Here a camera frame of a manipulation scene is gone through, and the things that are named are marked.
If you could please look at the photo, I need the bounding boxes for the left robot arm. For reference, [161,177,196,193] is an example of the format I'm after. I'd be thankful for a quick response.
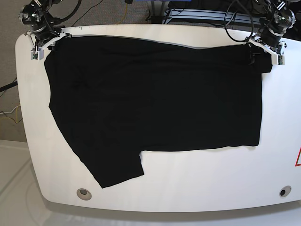
[223,0,296,65]

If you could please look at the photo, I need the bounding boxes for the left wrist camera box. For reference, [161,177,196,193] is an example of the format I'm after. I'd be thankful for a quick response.
[271,54,285,65]

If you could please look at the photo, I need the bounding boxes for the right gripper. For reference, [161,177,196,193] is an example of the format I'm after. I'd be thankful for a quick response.
[24,27,72,51]

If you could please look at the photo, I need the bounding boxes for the aluminium frame rail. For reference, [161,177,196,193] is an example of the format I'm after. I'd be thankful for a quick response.
[169,9,251,24]

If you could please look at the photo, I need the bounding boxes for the round table grommet hole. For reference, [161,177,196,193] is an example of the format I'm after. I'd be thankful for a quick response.
[279,186,292,197]

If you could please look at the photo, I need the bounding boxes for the black floor cable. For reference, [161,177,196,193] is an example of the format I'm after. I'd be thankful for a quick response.
[0,81,17,92]

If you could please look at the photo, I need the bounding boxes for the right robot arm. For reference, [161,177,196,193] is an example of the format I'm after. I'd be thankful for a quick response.
[19,0,82,51]

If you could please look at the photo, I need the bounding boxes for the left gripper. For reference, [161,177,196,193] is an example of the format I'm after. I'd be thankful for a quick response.
[244,29,286,66]

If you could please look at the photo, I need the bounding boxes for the red triangle warning sticker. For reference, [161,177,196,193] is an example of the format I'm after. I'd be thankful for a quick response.
[295,149,301,167]

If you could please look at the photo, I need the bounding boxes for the yellow floor cable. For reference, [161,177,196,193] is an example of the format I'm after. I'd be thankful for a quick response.
[0,106,22,124]

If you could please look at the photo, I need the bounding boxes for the black T-shirt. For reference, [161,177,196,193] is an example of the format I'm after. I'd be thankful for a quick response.
[44,36,272,188]

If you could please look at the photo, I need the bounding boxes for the white floor cable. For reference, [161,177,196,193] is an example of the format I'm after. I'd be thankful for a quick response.
[0,105,21,117]

